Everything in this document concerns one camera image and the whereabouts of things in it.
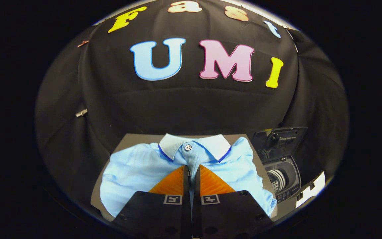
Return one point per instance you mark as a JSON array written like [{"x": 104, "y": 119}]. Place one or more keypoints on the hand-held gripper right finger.
[{"x": 197, "y": 186}]

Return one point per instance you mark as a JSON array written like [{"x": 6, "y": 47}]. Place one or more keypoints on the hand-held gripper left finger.
[{"x": 186, "y": 186}]

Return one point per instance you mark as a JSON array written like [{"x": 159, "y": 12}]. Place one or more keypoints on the light blue polo shirt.
[{"x": 134, "y": 172}]

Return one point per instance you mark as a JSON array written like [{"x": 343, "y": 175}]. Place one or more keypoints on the dark glass washing machine lid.
[{"x": 284, "y": 139}]

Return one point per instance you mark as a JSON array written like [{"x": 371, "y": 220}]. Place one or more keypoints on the black backdrop cloth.
[{"x": 184, "y": 106}]

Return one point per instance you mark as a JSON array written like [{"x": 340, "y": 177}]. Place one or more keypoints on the silver clip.
[{"x": 81, "y": 113}]

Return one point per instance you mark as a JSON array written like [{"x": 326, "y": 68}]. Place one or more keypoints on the copper clip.
[{"x": 82, "y": 43}]

